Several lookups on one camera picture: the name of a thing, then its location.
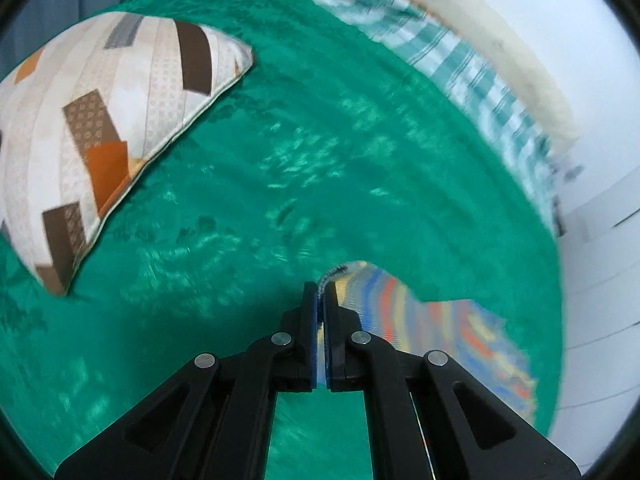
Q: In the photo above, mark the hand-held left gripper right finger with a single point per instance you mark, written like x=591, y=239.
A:
x=327, y=345

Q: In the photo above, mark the green bedspread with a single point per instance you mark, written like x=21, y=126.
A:
x=300, y=160

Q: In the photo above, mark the patchwork patterned pillow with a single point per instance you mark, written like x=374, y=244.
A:
x=100, y=110

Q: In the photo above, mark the striped small garment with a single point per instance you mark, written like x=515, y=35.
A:
x=450, y=325

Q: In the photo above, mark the teal checked bed sheet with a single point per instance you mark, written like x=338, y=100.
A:
x=450, y=55

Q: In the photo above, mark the cream mattress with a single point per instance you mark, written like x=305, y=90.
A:
x=500, y=35

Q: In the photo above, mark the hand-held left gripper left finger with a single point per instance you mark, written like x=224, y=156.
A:
x=313, y=340

